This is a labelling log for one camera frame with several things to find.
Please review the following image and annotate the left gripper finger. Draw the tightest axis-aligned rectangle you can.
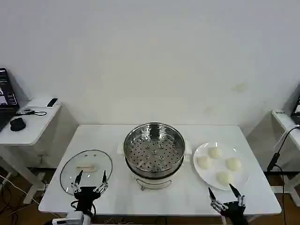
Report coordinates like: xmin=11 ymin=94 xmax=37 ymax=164
xmin=71 ymin=170 xmax=84 ymax=194
xmin=93 ymin=170 xmax=109 ymax=195

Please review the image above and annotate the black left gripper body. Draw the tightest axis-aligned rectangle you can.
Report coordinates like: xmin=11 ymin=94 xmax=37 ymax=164
xmin=73 ymin=186 xmax=102 ymax=212

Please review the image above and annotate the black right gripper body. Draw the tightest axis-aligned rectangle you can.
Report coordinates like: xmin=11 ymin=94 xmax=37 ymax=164
xmin=220 ymin=201 xmax=249 ymax=225

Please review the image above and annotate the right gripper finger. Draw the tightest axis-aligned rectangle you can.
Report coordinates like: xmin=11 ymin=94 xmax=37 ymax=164
xmin=208 ymin=187 xmax=228 ymax=211
xmin=229 ymin=183 xmax=246 ymax=208

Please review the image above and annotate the white steamed bun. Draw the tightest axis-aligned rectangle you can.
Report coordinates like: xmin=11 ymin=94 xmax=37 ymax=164
xmin=197 ymin=156 xmax=212 ymax=170
xmin=225 ymin=157 xmax=242 ymax=171
xmin=208 ymin=147 xmax=223 ymax=159
xmin=216 ymin=171 xmax=233 ymax=186

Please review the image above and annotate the white round plate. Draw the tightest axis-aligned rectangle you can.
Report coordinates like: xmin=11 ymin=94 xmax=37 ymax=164
xmin=192 ymin=142 xmax=250 ymax=191

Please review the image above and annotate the white electric pot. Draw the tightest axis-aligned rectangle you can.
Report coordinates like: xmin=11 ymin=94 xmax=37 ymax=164
xmin=117 ymin=142 xmax=191 ymax=192

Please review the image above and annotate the steel steamer basket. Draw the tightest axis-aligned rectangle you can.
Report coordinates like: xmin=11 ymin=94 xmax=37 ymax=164
xmin=123 ymin=122 xmax=186 ymax=176

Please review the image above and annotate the black computer mouse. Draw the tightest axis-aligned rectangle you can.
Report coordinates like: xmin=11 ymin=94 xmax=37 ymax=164
xmin=9 ymin=117 xmax=26 ymax=132

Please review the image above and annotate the white side desk with label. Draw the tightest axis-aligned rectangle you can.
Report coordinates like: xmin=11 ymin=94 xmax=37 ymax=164
xmin=270 ymin=109 xmax=300 ymax=207

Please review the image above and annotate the black smartphone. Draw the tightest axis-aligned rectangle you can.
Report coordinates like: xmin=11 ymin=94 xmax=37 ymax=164
xmin=46 ymin=97 xmax=59 ymax=108

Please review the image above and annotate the black laptop with lit screen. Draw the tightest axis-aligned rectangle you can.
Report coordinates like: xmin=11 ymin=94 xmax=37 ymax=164
xmin=0 ymin=67 xmax=21 ymax=132

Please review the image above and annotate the glass lid with white handle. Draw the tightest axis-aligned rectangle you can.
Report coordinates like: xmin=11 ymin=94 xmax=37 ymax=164
xmin=60 ymin=149 xmax=113 ymax=196

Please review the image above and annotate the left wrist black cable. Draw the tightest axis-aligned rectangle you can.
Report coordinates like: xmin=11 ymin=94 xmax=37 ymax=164
xmin=70 ymin=200 xmax=97 ymax=217

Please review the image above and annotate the black power cable with adapter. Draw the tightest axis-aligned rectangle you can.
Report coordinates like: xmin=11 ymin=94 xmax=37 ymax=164
xmin=266 ymin=126 xmax=300 ymax=225

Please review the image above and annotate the white floor cable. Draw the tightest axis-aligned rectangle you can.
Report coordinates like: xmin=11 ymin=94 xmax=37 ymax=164
xmin=0 ymin=173 xmax=43 ymax=205

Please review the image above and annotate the black looped cable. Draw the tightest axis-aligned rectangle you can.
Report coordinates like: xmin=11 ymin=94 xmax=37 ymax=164
xmin=15 ymin=108 xmax=47 ymax=117

